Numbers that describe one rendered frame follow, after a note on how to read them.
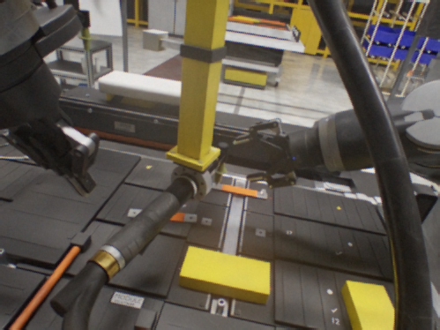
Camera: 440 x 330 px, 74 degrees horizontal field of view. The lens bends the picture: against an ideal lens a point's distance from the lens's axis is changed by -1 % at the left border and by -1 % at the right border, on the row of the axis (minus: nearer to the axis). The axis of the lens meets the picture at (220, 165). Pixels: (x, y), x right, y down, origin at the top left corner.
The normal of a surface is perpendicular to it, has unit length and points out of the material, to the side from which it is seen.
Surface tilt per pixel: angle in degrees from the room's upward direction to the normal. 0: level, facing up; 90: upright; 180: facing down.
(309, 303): 0
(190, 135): 90
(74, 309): 7
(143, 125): 90
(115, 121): 90
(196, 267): 0
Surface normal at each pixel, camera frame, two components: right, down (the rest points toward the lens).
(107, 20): 0.28, 0.53
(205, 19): -0.41, 0.43
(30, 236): 0.13, -0.85
